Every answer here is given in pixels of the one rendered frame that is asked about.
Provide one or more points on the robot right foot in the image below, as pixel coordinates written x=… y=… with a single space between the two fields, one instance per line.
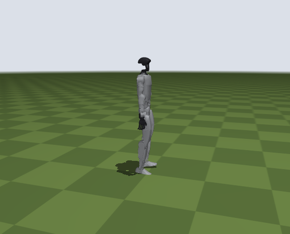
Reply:
x=144 y=171

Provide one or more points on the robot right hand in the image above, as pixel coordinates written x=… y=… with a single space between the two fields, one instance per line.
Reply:
x=142 y=122

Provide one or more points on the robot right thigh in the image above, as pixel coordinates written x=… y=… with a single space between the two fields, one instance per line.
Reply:
x=147 y=131

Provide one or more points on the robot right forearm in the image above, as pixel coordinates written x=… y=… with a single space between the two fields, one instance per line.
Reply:
x=141 y=105

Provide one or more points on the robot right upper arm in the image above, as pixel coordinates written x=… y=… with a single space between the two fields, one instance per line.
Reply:
x=140 y=83

